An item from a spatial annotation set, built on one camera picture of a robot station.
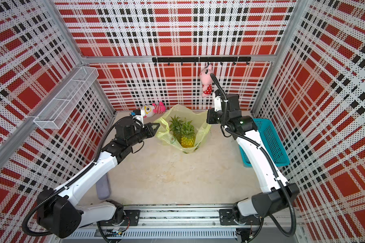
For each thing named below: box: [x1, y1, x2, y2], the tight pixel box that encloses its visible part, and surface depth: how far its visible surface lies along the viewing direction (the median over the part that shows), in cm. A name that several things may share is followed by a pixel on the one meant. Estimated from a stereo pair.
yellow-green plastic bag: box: [156, 104, 212, 154], surface depth 80 cm
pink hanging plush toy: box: [199, 63, 213, 98], surface depth 94 cm
